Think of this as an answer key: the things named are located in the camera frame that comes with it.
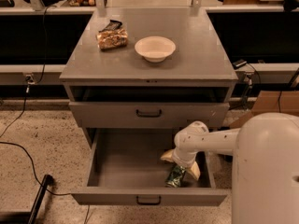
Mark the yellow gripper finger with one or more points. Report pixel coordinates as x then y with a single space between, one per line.
167 156
194 171

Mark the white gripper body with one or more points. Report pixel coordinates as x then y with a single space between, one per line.
183 160

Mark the green soda can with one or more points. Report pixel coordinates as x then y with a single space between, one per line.
175 178

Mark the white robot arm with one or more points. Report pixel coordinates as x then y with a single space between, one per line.
265 151

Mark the open grey middle drawer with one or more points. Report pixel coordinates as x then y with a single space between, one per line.
126 163

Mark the grey drawer cabinet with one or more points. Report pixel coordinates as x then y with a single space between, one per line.
199 70

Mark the closed grey upper drawer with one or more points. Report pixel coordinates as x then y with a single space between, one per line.
122 115

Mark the white bowl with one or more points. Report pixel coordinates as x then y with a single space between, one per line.
155 49

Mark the small black device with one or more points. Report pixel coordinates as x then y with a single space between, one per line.
238 64

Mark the cardboard box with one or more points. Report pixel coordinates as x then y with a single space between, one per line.
271 101

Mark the black stand leg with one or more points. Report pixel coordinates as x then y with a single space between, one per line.
47 181

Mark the tan snack bag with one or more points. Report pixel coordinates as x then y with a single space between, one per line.
111 39

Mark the black snack bar wrapper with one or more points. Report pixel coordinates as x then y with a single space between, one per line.
112 26

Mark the black upper drawer handle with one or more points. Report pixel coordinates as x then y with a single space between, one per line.
148 114

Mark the black drawer handle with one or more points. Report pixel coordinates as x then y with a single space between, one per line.
140 200
148 114

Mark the black middle drawer handle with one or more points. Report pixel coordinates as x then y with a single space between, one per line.
140 200

